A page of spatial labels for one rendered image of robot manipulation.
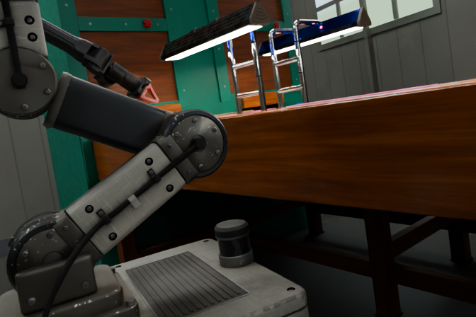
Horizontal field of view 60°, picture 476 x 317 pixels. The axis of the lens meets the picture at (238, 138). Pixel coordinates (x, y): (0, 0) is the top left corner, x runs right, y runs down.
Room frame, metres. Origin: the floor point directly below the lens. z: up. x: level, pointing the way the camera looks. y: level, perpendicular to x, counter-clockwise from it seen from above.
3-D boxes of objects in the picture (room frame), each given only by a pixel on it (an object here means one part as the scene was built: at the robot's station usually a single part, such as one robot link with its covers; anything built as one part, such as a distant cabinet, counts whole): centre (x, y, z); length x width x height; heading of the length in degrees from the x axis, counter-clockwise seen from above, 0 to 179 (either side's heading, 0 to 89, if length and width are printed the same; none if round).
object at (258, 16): (1.56, 0.06, 1.08); 0.62 x 0.08 x 0.07; 38
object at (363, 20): (1.90, -0.38, 1.08); 0.62 x 0.08 x 0.07; 38
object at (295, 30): (1.85, -0.32, 0.90); 0.20 x 0.19 x 0.45; 38
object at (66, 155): (2.34, 0.27, 0.42); 1.36 x 0.55 x 0.84; 128
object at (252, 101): (2.29, -0.16, 0.83); 0.30 x 0.06 x 0.07; 128
